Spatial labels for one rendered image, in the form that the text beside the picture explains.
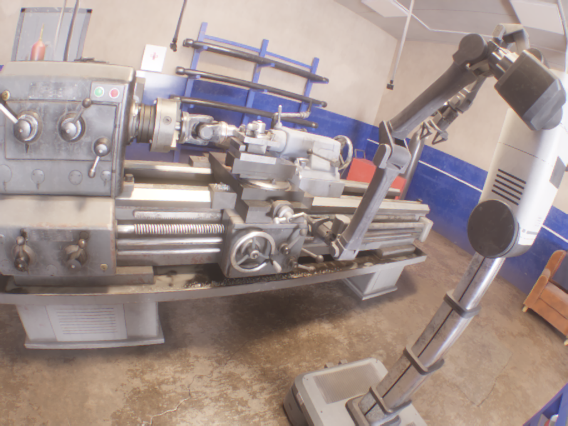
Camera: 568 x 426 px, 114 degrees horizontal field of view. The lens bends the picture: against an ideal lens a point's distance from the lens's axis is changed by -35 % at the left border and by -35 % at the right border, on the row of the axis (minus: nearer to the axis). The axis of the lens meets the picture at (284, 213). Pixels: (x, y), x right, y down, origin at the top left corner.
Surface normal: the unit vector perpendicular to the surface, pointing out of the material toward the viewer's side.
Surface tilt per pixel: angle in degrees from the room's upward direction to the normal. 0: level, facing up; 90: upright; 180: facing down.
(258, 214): 90
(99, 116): 90
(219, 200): 90
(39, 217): 32
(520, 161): 90
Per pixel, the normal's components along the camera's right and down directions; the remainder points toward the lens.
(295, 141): 0.49, 0.38
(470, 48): -0.90, -0.08
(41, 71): 0.52, -0.31
